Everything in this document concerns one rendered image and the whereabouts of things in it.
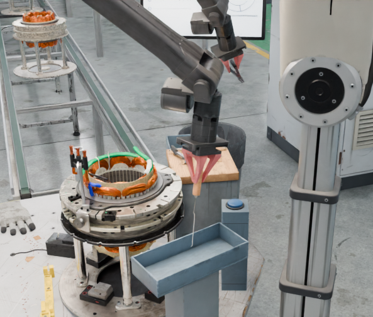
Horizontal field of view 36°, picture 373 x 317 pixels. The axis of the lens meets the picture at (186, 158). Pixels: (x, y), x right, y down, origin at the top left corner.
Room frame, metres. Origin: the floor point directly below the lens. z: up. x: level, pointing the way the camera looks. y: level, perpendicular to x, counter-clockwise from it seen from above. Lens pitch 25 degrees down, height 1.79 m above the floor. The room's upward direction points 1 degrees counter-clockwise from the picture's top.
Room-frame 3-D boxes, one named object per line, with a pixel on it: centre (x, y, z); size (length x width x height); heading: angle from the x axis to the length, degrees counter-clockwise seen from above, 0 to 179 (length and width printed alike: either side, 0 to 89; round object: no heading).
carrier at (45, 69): (3.53, 0.87, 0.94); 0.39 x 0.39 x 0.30
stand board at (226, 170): (1.55, -0.04, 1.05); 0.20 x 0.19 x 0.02; 7
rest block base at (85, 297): (1.26, 0.25, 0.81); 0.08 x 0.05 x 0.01; 67
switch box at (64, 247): (1.51, 0.38, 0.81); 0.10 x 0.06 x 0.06; 75
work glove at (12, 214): (1.72, 0.59, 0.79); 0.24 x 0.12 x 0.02; 18
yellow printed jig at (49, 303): (1.28, 0.39, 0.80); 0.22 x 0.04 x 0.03; 11
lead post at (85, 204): (1.23, 0.25, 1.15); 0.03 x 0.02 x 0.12; 5
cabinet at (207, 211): (1.55, -0.04, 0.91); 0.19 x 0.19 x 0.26; 7
